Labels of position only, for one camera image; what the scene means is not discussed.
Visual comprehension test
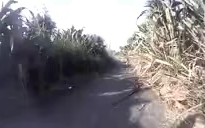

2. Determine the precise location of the dry yellow tall crop stand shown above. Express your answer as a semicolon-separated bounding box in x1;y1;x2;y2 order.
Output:
118;0;205;128

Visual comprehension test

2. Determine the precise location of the grey asphalt path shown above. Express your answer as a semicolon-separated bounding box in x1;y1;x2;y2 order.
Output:
0;63;171;128

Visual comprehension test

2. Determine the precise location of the dark green tall crop stand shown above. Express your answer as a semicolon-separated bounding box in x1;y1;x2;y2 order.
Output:
0;0;121;101

